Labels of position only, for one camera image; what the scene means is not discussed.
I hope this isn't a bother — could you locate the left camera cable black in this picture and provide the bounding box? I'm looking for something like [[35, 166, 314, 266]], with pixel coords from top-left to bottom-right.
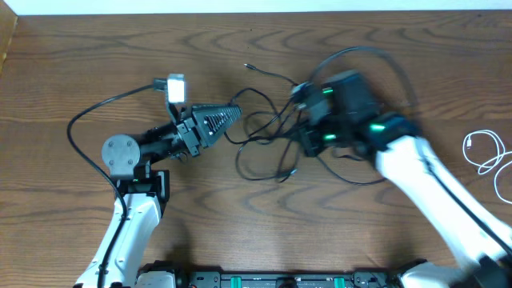
[[66, 78, 170, 287]]

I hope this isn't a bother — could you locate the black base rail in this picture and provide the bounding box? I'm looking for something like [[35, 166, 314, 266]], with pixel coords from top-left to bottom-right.
[[134, 258, 426, 288]]

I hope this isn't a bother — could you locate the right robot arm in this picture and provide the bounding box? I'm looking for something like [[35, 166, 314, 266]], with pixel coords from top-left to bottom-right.
[[291, 70, 511, 287]]

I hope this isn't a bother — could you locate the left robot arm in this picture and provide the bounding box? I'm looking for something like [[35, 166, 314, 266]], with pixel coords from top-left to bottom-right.
[[75, 104, 242, 287]]

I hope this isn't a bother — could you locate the white USB cable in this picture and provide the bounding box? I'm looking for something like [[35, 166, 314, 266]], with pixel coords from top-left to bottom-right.
[[462, 129, 512, 205]]

